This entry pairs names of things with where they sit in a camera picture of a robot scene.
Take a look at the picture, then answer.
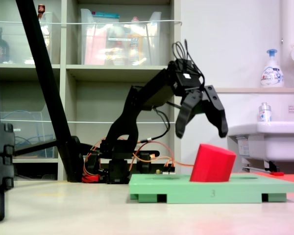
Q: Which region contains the thin orange wire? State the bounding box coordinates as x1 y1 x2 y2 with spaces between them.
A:
128 141 195 175

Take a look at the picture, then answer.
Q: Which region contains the brown bottle red cap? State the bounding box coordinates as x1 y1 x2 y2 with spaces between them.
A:
37 3 46 20

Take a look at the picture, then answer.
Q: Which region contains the green shape sorter board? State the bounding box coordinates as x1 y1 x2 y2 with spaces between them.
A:
128 173 294 204

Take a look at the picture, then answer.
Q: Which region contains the clear plastic storage bin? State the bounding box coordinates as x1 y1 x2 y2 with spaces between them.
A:
80 8 162 66
0 11 54 65

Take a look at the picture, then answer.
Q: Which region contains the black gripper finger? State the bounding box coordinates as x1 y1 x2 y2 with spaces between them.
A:
175 90 204 140
201 85 229 138

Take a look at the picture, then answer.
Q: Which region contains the clear bin with blue cables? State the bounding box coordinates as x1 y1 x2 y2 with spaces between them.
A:
0 107 59 160

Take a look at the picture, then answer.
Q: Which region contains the red octagonal pillar block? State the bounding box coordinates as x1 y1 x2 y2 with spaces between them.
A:
190 143 237 183

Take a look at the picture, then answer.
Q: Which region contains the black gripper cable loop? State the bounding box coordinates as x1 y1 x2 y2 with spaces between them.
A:
172 39 206 86

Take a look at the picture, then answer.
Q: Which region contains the yellow bottle pink cap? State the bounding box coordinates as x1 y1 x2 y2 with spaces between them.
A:
127 16 144 66

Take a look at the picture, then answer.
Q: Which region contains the white shelf cord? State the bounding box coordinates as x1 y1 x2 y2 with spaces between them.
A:
0 20 183 26
0 117 185 125

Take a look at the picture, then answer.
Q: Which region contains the black table clamp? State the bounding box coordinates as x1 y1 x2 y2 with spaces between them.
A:
136 150 160 176

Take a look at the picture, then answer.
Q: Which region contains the black cable with white connector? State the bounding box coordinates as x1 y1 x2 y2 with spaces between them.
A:
137 107 172 144

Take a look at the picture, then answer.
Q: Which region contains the dark glass bottle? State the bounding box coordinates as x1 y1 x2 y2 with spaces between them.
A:
0 26 10 64

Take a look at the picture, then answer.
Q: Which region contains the white sink label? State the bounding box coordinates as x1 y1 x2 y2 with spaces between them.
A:
236 136 250 157

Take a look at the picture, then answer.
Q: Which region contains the clear bag teal strip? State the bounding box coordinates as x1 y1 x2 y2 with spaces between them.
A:
92 11 121 37

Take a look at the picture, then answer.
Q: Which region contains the white soap pump bottle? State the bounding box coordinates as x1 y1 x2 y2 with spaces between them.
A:
260 48 285 88

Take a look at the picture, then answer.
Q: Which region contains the small circuit board with wires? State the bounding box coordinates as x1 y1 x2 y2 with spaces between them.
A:
156 164 176 175

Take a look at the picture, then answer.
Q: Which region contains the beige shelf unit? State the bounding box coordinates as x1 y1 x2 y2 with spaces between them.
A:
0 0 182 182

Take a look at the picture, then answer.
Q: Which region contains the small clear sanitizer bottle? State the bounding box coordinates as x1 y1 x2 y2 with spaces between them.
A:
258 102 272 123

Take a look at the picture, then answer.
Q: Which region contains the red printed base bracket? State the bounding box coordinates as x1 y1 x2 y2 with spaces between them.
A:
82 173 100 184

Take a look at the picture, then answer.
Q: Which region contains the white sink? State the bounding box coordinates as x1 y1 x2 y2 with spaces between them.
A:
226 121 294 162

